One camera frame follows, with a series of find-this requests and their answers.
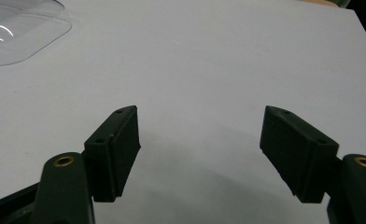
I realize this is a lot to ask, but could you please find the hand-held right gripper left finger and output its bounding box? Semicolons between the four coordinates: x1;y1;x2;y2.
30;105;142;224

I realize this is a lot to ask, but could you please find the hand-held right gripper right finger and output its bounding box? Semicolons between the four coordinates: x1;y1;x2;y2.
259;105;366;224

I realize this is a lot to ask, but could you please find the clear plastic container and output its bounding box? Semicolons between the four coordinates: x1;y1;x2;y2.
0;0;73;67

